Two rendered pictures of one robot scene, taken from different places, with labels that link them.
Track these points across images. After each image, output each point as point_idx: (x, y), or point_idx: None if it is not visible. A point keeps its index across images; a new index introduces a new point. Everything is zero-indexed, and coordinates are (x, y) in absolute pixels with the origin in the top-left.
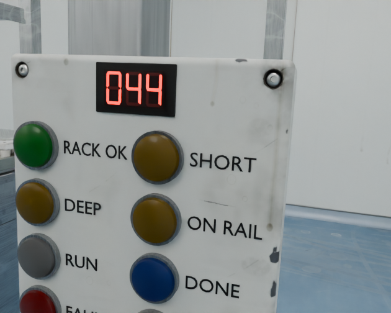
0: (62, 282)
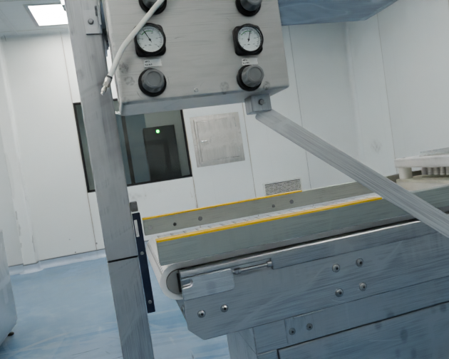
0: None
